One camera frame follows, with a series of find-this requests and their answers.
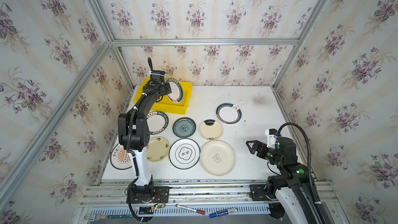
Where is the white plate black flower outline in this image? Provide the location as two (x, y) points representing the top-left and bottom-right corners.
(169, 139), (201, 170)

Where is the orange sunburst plate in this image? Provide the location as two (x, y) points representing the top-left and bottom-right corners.
(110, 144), (132, 170)

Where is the silver fork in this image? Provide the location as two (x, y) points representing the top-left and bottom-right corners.
(83, 214), (125, 222)

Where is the yellow plastic bin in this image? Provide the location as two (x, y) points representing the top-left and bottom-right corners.
(150, 82), (192, 115)

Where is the green rim lettered plate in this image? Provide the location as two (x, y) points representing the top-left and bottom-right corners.
(147, 111), (169, 135)

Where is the white plate dark green rim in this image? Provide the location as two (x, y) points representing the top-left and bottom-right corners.
(166, 78), (183, 104)

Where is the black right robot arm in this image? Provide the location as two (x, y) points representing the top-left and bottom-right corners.
(246, 122), (331, 224)

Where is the aluminium rail base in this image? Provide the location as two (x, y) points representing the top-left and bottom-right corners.
(77, 178), (343, 222)

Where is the dark blue floral plate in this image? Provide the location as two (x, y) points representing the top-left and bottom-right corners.
(173, 117), (197, 139)

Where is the red capped marker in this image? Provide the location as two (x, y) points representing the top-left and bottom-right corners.
(175, 204), (206, 215)

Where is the blue marker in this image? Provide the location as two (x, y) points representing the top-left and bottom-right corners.
(209, 207), (237, 218)

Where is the large cream plate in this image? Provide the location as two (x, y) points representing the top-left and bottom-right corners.
(200, 141), (235, 176)

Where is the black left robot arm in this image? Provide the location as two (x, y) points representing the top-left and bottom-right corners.
(118, 58), (172, 205)

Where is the white plate green striped rim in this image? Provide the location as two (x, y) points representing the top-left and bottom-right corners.
(216, 103), (242, 124)

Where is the pale yellow small plate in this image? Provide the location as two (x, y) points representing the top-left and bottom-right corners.
(146, 137), (170, 162)

